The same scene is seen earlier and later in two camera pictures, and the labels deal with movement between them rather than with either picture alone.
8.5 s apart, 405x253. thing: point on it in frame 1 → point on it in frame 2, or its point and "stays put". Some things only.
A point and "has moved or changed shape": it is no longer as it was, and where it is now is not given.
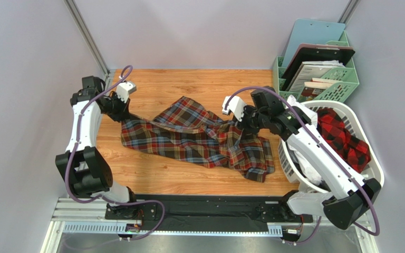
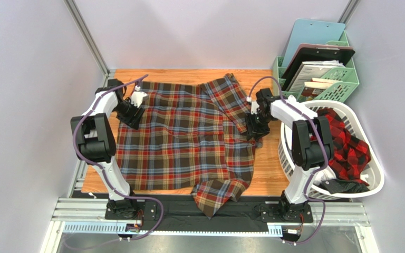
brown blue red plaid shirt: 185,130 has moved or changed shape
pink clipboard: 307,45 stays put
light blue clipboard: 309,31 stays put
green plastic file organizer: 343,80 stays put
